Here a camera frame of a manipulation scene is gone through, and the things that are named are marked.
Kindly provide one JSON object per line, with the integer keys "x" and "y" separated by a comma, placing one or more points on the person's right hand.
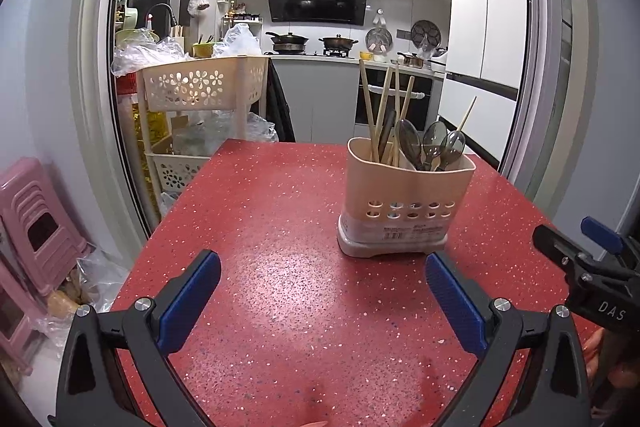
{"x": 593, "y": 354}

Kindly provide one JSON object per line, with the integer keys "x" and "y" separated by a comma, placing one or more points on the black jacket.
{"x": 280, "y": 102}

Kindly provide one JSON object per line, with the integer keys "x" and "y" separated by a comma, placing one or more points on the black wok with lid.
{"x": 287, "y": 41}

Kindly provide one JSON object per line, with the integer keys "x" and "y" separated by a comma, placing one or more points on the beige plastic utensil holder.
{"x": 400, "y": 192}

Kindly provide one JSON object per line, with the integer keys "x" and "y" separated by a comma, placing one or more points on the hanging white plastic bag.
{"x": 198, "y": 2}

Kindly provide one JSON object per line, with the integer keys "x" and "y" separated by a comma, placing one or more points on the white refrigerator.
{"x": 485, "y": 32}

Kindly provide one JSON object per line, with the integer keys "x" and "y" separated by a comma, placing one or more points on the yellow oil bottle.
{"x": 140, "y": 122}

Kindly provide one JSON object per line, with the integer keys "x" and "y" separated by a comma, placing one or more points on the green plastic basket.
{"x": 203, "y": 50}

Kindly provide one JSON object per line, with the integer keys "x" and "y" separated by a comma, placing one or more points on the pale green bowl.
{"x": 126, "y": 18}

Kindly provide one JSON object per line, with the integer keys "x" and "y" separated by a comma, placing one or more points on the beige basket storage cart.
{"x": 200, "y": 82}

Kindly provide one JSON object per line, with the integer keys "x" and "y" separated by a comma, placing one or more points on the dark wooden chopstick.
{"x": 387, "y": 132}

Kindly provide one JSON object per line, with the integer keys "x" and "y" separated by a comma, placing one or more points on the black kitchen faucet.
{"x": 162, "y": 12}

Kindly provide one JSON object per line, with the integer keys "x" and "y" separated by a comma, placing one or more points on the dark lidded cooking pot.
{"x": 338, "y": 43}

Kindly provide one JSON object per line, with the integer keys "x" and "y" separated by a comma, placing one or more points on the brown patterned bamboo chopstick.
{"x": 367, "y": 107}

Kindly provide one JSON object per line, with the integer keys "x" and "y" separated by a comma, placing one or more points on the crumpled clear plastic bags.
{"x": 145, "y": 54}

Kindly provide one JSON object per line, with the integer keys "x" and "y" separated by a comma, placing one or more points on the pink plastic stool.
{"x": 15, "y": 317}
{"x": 42, "y": 222}

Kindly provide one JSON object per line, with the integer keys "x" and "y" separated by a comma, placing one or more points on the clear plastic bag with contents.
{"x": 95, "y": 279}

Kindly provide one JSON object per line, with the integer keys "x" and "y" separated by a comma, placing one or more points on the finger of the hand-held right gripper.
{"x": 602, "y": 236}
{"x": 560, "y": 249}

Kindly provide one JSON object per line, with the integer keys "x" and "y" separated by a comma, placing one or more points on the plain bamboo chopstick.
{"x": 397, "y": 97}
{"x": 407, "y": 99}
{"x": 384, "y": 107}

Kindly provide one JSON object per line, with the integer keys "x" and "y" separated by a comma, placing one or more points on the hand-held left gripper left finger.
{"x": 192, "y": 302}

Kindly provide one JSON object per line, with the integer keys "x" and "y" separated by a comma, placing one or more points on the hanging steel steamer rack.
{"x": 378, "y": 39}

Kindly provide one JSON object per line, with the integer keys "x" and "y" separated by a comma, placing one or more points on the white spice rack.
{"x": 240, "y": 19}

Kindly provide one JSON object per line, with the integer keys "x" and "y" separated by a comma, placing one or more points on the small steel saucepan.
{"x": 411, "y": 59}

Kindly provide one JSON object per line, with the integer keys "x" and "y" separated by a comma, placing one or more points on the yellow bowl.
{"x": 366, "y": 55}

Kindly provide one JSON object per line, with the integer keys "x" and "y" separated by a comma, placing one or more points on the hanging round dark pan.
{"x": 426, "y": 34}

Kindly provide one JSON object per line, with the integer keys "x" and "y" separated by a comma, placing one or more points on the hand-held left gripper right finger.
{"x": 455, "y": 304}

